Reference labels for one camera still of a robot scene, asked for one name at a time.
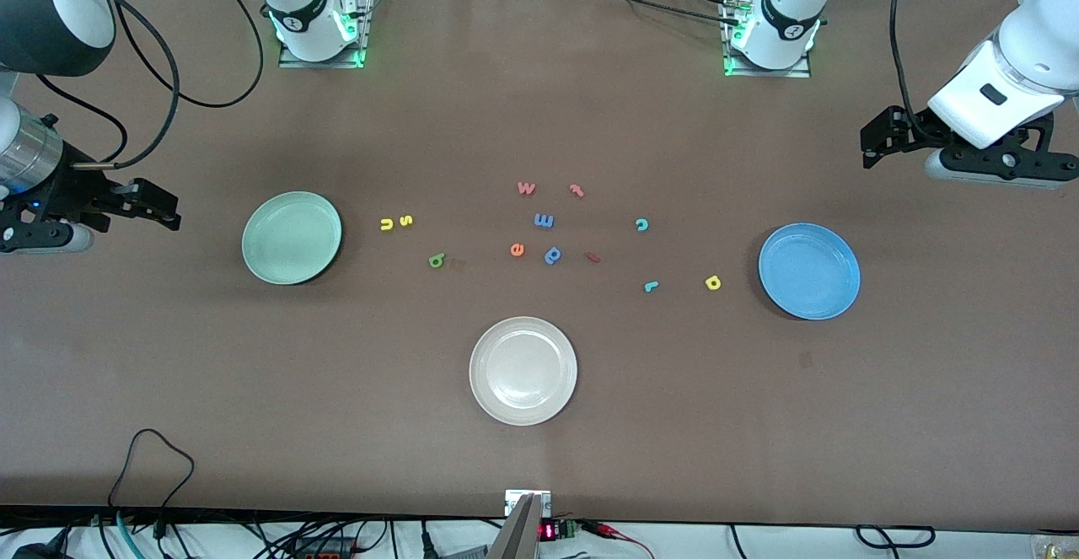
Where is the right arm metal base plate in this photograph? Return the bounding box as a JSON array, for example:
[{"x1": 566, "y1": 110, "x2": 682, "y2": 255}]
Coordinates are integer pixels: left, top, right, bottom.
[{"x1": 278, "y1": 0, "x2": 376, "y2": 69}]

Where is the black cable across table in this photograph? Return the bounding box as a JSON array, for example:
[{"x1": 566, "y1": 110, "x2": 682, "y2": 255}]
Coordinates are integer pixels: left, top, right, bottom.
[{"x1": 539, "y1": 0, "x2": 747, "y2": 29}]

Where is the blue plate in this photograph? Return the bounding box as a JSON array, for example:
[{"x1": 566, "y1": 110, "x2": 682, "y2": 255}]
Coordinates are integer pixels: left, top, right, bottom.
[{"x1": 758, "y1": 223, "x2": 862, "y2": 321}]

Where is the white plate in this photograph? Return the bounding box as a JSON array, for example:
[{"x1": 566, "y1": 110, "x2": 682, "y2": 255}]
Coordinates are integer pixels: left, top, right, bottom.
[{"x1": 469, "y1": 316, "x2": 579, "y2": 427}]

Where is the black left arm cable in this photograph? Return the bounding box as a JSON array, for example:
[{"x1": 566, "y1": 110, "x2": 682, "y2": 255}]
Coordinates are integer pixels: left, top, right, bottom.
[{"x1": 889, "y1": 0, "x2": 937, "y2": 142}]

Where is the white marker tag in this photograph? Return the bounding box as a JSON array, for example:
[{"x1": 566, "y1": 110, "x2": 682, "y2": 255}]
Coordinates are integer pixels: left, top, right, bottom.
[{"x1": 504, "y1": 489, "x2": 551, "y2": 516}]

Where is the black power strip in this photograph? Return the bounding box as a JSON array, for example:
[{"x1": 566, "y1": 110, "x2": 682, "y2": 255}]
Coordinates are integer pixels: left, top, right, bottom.
[{"x1": 291, "y1": 538, "x2": 359, "y2": 559}]

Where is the green plate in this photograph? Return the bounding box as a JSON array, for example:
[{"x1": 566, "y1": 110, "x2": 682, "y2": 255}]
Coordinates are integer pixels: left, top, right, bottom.
[{"x1": 242, "y1": 191, "x2": 343, "y2": 286}]

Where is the black coiled cable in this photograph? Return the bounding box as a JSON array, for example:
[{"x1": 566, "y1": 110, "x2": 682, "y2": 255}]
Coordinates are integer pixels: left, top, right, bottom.
[{"x1": 856, "y1": 525, "x2": 937, "y2": 550}]

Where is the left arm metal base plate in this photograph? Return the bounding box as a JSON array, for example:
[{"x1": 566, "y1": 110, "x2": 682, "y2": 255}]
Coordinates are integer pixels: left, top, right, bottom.
[{"x1": 721, "y1": 0, "x2": 814, "y2": 79}]

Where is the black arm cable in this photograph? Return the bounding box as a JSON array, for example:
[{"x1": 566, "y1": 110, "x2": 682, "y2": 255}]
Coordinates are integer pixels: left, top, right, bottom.
[
  {"x1": 0, "y1": 0, "x2": 266, "y2": 172},
  {"x1": 889, "y1": 0, "x2": 937, "y2": 142}
]

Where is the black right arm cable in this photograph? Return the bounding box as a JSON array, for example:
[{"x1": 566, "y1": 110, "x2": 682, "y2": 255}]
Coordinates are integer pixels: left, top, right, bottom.
[{"x1": 0, "y1": 0, "x2": 266, "y2": 172}]

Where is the black looped table cable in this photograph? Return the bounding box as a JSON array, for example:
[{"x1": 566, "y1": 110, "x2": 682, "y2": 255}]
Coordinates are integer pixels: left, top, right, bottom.
[{"x1": 108, "y1": 428, "x2": 196, "y2": 513}]

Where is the grey metal bracket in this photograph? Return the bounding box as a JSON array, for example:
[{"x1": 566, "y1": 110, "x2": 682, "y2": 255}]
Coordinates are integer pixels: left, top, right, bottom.
[{"x1": 487, "y1": 494, "x2": 542, "y2": 559}]

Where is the red clip lead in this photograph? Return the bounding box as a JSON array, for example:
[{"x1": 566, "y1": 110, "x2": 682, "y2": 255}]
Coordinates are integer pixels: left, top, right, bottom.
[{"x1": 582, "y1": 521, "x2": 654, "y2": 559}]

